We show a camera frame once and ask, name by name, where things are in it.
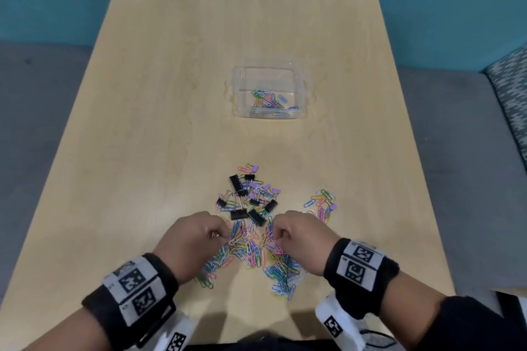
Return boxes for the person's left hand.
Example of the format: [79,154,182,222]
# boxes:
[152,211,231,285]

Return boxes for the person's right hand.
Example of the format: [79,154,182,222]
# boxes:
[273,210,341,277]

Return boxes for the person's right forearm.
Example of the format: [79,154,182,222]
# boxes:
[378,270,448,351]

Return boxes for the person's left forearm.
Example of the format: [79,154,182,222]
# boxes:
[25,307,113,351]

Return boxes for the group of black binder clips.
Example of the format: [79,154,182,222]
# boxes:
[216,174,279,227]

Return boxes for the large pile of colourful paper clips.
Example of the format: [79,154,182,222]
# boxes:
[195,215,304,302]

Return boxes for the small cluster of colourful paper clips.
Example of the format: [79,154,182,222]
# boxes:
[304,187,338,224]

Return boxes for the group of small purple binder clips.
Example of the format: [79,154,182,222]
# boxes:
[237,163,282,200]

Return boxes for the black right wristband with markers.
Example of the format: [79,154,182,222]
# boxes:
[323,237,400,320]

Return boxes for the black wristband with markers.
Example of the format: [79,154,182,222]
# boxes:
[82,253,180,351]
[323,237,400,320]

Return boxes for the black left wristband with markers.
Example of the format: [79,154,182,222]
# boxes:
[82,253,180,351]

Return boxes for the heap of boxed paper clips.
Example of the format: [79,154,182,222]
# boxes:
[250,89,300,118]

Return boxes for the clear plastic container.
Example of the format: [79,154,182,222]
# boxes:
[224,62,315,120]

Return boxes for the patterned grey upholstered seat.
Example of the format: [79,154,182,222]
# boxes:
[484,44,527,170]

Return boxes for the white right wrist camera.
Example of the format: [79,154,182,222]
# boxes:
[315,293,372,351]

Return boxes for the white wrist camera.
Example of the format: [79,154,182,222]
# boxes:
[315,293,372,351]
[125,309,199,351]

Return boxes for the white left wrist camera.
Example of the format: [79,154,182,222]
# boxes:
[125,309,199,351]

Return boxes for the thin black cable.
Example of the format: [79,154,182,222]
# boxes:
[359,328,407,351]

